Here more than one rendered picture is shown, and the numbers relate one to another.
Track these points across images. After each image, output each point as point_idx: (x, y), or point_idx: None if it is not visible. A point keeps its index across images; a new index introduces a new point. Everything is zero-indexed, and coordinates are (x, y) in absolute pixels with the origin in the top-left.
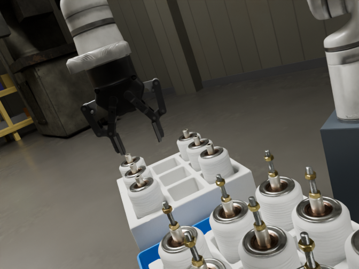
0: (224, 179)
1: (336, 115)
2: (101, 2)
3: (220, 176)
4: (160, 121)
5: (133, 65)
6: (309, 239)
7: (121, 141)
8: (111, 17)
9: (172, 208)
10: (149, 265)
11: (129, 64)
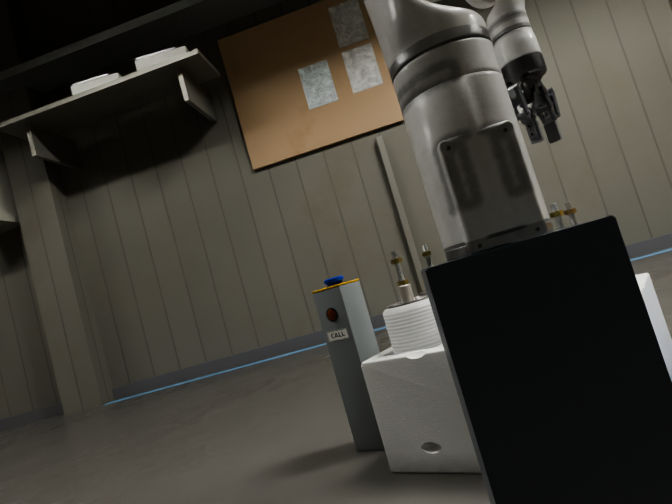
0: (553, 212)
1: (564, 228)
2: (489, 28)
3: (551, 206)
4: (532, 124)
5: (510, 72)
6: (423, 250)
7: (552, 130)
8: (495, 35)
9: (567, 213)
10: (643, 273)
11: (504, 74)
